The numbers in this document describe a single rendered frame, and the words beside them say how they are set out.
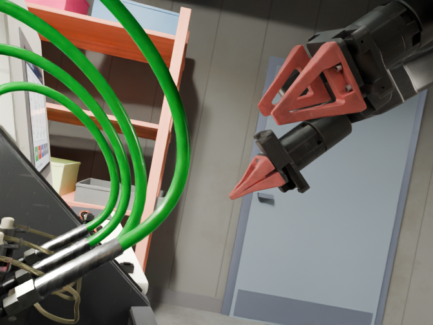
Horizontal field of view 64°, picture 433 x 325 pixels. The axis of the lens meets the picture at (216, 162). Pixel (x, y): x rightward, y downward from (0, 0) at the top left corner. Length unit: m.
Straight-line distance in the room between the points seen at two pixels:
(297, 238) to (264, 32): 1.72
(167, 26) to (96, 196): 1.18
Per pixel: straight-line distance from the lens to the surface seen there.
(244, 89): 2.94
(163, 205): 0.35
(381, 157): 3.17
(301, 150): 0.50
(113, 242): 0.35
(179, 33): 2.33
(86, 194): 2.33
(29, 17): 0.43
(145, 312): 0.72
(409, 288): 3.52
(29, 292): 0.36
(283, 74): 0.38
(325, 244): 3.07
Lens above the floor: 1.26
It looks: 1 degrees down
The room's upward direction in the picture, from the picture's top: 11 degrees clockwise
